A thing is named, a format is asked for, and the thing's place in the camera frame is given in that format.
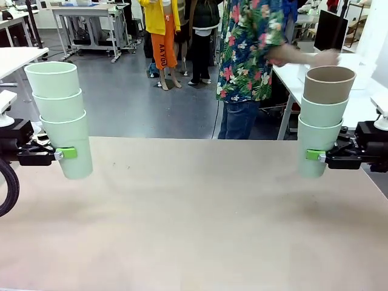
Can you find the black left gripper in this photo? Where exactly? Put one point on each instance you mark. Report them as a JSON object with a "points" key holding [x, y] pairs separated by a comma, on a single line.
{"points": [[15, 133]]}

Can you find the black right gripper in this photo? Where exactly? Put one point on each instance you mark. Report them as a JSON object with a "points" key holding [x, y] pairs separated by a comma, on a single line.
{"points": [[373, 145]]}

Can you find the light green plastic cup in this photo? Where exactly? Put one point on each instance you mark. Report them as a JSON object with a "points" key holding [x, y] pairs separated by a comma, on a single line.
{"points": [[72, 136], [315, 136], [60, 106], [322, 113], [54, 80]]}

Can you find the person's left forearm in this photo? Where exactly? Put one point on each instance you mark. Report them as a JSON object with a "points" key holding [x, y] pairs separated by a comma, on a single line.
{"points": [[294, 56]]}

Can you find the person's left hand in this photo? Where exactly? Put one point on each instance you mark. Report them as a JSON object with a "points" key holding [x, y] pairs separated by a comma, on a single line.
{"points": [[329, 57]]}

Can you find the large white desk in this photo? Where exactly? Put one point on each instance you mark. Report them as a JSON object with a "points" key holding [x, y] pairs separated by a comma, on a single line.
{"points": [[362, 103]]}

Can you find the black monitor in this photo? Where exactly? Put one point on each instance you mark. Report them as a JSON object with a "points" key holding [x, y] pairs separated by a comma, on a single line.
{"points": [[330, 30]]}

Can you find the person in floral shirt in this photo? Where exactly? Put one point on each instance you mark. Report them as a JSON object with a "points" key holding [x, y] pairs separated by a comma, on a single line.
{"points": [[245, 45]]}

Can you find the black stand pole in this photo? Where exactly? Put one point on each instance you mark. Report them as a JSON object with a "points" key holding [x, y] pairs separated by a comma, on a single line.
{"points": [[34, 24]]}

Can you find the mannequin in orange pants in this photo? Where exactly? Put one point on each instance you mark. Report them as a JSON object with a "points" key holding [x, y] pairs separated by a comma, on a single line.
{"points": [[163, 51]]}

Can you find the blue hanging garment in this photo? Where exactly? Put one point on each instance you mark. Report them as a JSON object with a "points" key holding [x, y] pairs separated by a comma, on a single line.
{"points": [[289, 9]]}

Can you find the mannequin in black clothes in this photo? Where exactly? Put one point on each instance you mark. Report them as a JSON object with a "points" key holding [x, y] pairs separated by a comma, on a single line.
{"points": [[201, 48]]}

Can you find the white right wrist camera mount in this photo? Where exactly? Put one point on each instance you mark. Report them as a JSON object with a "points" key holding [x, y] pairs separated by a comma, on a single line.
{"points": [[381, 122]]}

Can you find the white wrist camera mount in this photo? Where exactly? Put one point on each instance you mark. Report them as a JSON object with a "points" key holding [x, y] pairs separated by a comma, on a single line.
{"points": [[6, 101], [381, 122]]}

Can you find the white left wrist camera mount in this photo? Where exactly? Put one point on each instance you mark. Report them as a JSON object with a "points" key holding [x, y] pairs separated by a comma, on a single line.
{"points": [[6, 101]]}

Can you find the white steel frame table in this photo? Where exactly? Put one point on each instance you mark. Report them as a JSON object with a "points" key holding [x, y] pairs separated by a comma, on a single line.
{"points": [[82, 12]]}

